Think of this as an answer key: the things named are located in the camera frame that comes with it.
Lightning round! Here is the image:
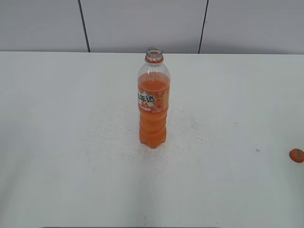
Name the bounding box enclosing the orange bottle cap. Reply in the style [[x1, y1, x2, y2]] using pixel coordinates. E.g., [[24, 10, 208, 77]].
[[289, 149, 304, 163]]

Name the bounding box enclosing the orange soda plastic bottle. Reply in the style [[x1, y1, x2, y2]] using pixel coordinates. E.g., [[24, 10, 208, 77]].
[[137, 47, 171, 149]]

